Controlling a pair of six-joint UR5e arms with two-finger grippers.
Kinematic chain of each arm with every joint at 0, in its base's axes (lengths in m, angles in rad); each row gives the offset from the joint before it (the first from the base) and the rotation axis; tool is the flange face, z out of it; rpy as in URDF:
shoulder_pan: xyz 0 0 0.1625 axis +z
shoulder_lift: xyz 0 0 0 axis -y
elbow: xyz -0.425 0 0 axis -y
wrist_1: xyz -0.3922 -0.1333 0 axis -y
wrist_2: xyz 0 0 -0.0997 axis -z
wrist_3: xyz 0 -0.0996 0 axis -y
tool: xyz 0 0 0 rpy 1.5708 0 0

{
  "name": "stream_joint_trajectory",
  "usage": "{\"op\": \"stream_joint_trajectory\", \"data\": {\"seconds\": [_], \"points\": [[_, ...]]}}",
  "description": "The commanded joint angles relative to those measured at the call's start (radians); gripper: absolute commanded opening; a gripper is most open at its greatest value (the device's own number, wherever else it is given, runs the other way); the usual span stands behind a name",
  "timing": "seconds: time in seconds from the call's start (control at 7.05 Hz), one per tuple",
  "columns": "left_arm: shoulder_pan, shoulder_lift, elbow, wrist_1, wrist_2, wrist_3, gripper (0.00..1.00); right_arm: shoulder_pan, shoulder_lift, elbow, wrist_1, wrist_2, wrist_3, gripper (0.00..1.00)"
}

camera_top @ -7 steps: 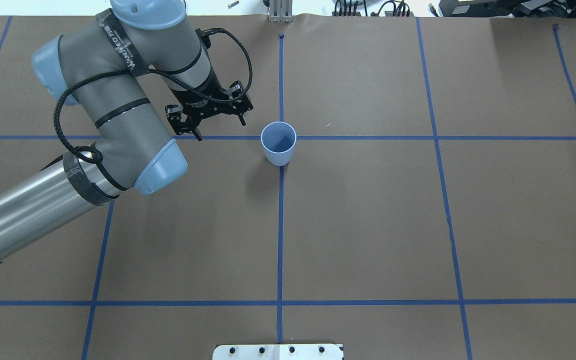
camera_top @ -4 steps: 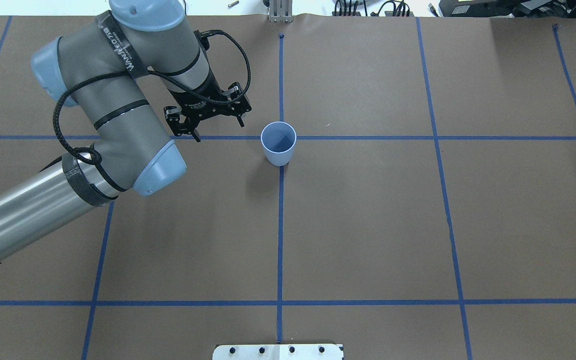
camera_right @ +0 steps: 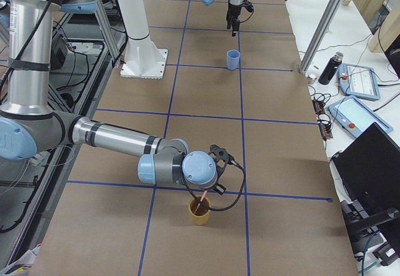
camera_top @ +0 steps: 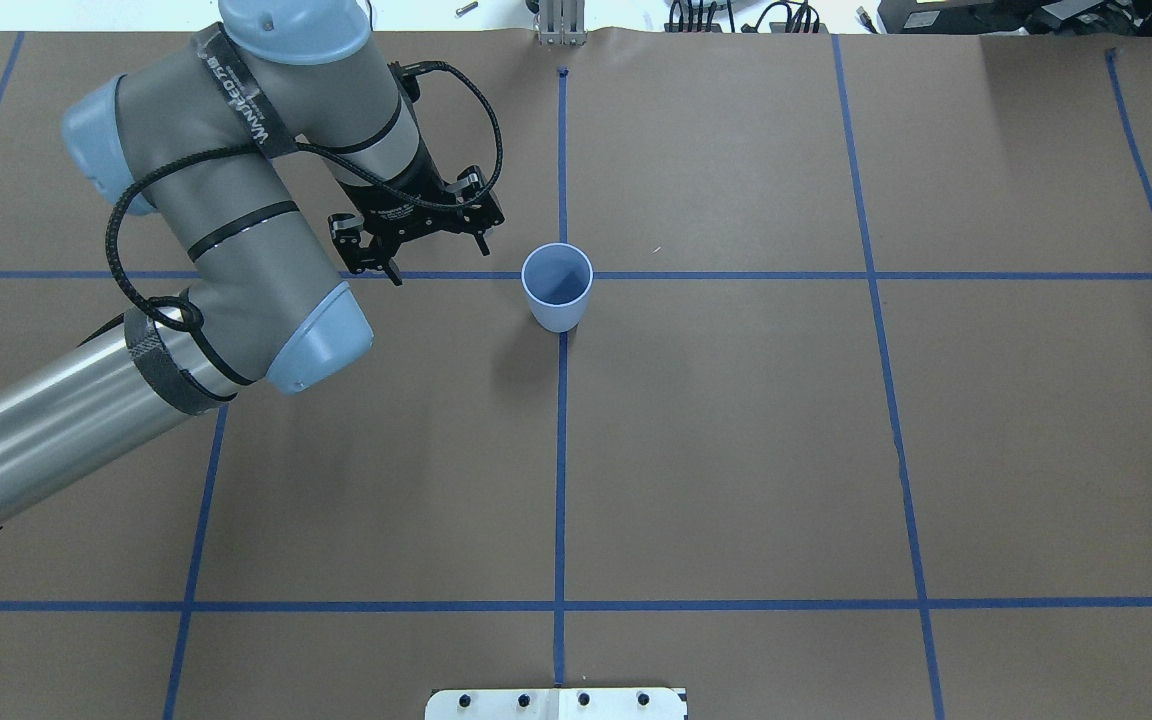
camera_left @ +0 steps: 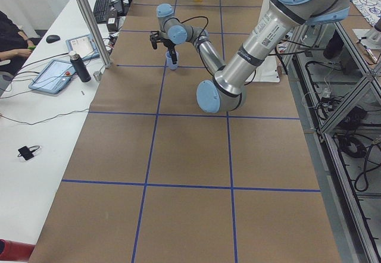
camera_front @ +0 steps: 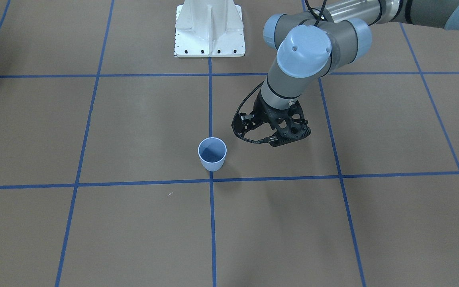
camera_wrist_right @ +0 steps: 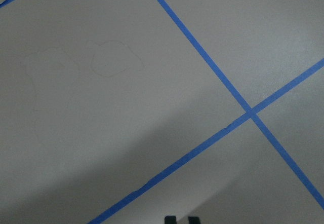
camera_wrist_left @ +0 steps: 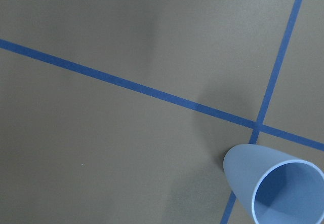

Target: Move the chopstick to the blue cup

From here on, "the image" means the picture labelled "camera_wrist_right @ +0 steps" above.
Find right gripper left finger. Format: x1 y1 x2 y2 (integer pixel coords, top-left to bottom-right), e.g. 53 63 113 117
164 216 176 224

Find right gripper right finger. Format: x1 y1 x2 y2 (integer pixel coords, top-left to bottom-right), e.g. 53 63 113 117
188 216 200 224

